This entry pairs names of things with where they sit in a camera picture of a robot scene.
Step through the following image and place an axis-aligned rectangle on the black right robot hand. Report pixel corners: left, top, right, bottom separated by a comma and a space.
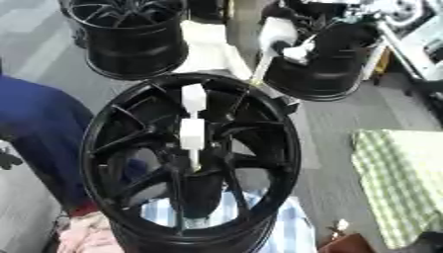
261, 0, 385, 65

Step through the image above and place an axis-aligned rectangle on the black wheel rim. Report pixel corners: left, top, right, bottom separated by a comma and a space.
261, 45, 378, 103
58, 0, 193, 81

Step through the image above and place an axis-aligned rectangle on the black spoked wheel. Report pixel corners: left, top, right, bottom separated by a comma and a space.
77, 72, 304, 253

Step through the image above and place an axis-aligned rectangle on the white pin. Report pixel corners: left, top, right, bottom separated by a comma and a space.
178, 118, 208, 170

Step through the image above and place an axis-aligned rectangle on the white foam sheet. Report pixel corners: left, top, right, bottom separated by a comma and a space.
171, 19, 255, 81

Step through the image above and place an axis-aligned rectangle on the blue white striped cloth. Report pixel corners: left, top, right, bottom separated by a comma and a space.
139, 190, 320, 253

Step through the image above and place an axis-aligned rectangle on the brown bag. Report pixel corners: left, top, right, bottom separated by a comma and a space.
316, 232, 378, 253

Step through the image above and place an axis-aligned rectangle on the person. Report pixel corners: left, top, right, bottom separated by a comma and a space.
0, 58, 97, 215

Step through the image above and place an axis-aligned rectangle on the pink cloth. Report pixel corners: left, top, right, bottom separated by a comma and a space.
55, 211, 127, 253

